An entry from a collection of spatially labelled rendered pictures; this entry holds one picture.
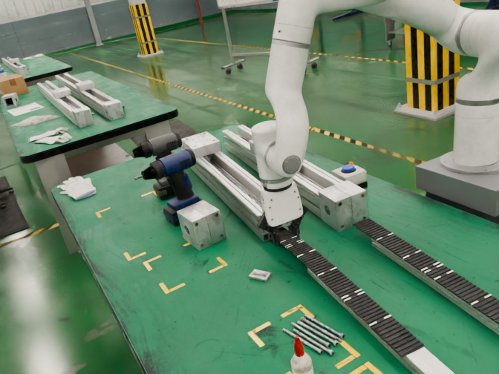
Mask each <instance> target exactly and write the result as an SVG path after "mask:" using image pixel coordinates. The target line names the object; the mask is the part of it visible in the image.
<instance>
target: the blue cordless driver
mask: <svg viewBox="0 0 499 374"><path fill-rule="evenodd" d="M195 163H196V157H195V154H194V152H193V151H192V150H190V149H189V148H187V149H186V150H182V151H179V152H176V153H173V154H170V155H169V156H166V157H163V158H160V159H158V160H157V161H154V162H152V163H150V165H149V167H147V168H145V169H144V170H143V171H141V174H142V175H141V176H139V177H135V178H134V179H135V180H137V179H140V178H143V179H144V180H152V179H156V180H160V179H162V178H164V177H167V178H166V179H167V181H168V184H169V185H170V186H172V188H173V189H174V192H175V195H176V198H174V199H172V200H169V201H167V206H166V207H164V208H163V214H164V216H166V220H167V221H169V222H170V223H171V224H172V225H174V226H179V225H180V222H179V219H178V215H177V211H179V210H181V209H184V208H186V207H187V206H190V205H192V204H195V203H197V202H199V201H202V199H200V198H199V196H197V195H196V194H194V192H193V190H192V187H193V185H192V183H191V180H190V179H189V175H188V174H187V172H186V171H183V170H185V169H188V168H191V167H192V166H194V165H195Z"/></svg>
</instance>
